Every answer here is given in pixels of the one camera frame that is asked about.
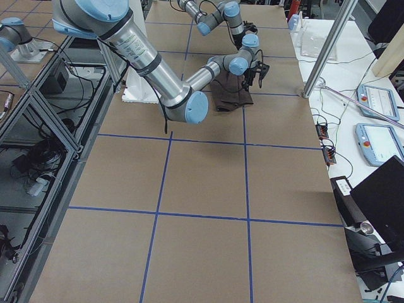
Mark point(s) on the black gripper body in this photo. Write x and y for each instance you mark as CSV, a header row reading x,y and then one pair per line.
x,y
250,73
249,27

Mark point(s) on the brown t-shirt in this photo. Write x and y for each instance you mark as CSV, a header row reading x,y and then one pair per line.
x,y
228,93

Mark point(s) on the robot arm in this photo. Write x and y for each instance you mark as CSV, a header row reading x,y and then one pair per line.
x,y
207,16
112,23

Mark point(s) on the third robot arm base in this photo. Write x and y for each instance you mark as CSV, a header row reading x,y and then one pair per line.
x,y
19,43

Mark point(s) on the clear plastic bag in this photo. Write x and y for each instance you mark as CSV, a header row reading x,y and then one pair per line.
x,y
311,44

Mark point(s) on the metal grabber stick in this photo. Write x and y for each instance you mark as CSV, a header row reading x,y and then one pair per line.
x,y
373,112

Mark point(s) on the red cylinder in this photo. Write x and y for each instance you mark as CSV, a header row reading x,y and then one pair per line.
x,y
294,6

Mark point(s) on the orange terminal block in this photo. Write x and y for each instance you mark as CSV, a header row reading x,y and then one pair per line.
x,y
322,131

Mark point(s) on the far teach pendant tablet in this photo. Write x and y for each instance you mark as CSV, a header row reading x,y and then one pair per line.
x,y
381,100

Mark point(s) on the teach pendant tablet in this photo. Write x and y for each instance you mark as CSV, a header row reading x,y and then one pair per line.
x,y
378,143
381,100

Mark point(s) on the near teach pendant tablet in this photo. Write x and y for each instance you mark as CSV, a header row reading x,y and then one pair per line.
x,y
378,143

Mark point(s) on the black box with label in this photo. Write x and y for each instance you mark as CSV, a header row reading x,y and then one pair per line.
x,y
349,210

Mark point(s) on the black monitor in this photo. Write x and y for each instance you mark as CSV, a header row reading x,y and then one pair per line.
x,y
380,199

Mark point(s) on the aluminium frame post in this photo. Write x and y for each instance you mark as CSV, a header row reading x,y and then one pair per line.
x,y
331,40

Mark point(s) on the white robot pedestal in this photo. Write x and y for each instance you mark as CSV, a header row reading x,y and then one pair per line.
x,y
137,89

